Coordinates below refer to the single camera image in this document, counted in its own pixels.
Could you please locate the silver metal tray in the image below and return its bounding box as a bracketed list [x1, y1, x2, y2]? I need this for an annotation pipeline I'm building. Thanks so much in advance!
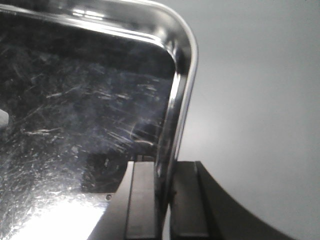
[0, 0, 198, 240]

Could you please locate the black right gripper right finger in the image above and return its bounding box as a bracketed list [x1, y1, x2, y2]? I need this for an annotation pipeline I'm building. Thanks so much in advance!
[170, 161, 290, 240]

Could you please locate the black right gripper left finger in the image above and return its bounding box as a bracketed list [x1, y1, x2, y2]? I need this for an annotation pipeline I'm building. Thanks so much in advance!
[88, 161, 160, 240]

